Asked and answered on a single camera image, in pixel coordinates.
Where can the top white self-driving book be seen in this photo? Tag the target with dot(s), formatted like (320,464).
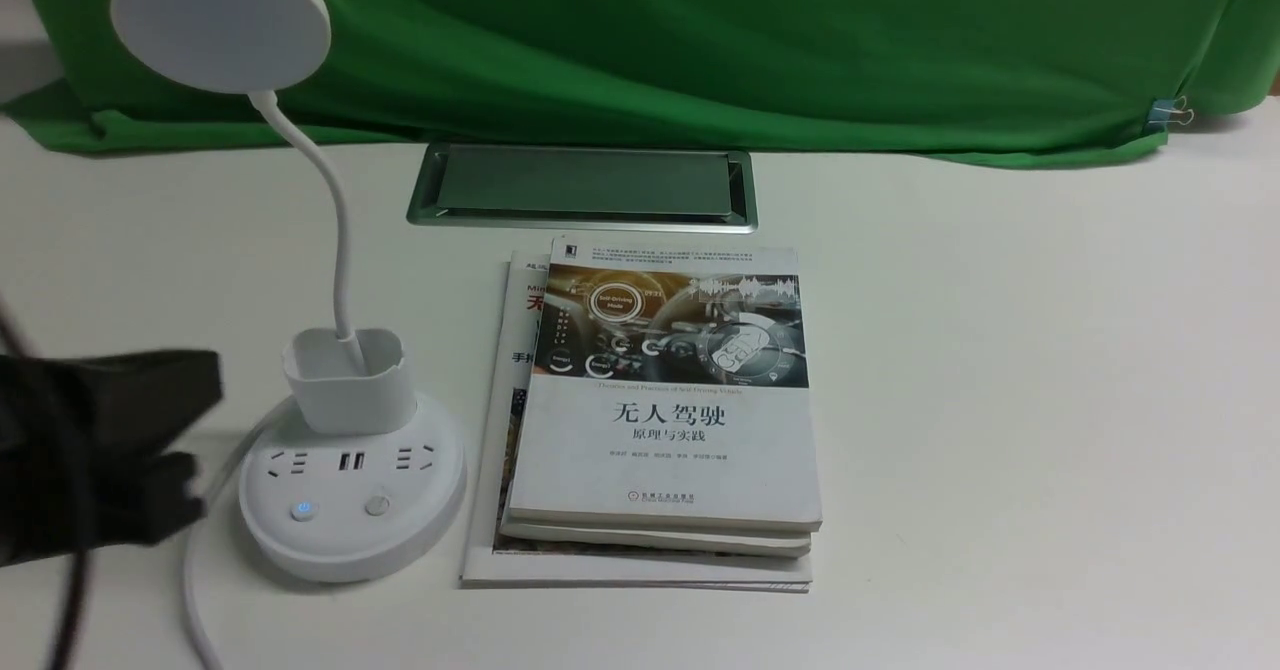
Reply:
(665,440)

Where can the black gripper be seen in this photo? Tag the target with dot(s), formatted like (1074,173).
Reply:
(126,405)

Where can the middle white book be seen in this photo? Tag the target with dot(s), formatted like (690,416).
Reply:
(640,540)

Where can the bottom large white book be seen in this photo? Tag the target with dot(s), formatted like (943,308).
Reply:
(493,560)

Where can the white desk lamp with sockets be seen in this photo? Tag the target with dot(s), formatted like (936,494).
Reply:
(361,473)

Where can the green backdrop cloth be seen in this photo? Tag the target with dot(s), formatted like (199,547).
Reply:
(994,83)

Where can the blue binder clip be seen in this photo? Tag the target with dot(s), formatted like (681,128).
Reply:
(1165,113)

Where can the silver desk cable hatch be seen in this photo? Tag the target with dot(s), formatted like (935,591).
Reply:
(584,188)

